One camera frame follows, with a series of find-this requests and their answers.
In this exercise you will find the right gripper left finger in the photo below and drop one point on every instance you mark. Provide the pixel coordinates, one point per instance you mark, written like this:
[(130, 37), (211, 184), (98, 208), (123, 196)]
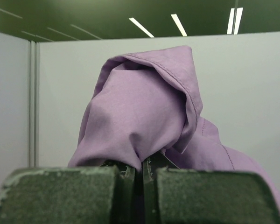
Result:
[(82, 195)]

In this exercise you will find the left aluminium corner post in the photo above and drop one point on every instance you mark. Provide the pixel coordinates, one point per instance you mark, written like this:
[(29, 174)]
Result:
[(34, 54)]

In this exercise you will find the purple cloth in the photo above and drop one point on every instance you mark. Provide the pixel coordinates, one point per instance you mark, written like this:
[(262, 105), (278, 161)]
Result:
[(148, 102)]

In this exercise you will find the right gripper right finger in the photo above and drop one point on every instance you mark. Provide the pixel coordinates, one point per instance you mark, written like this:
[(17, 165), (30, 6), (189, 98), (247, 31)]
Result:
[(186, 196)]

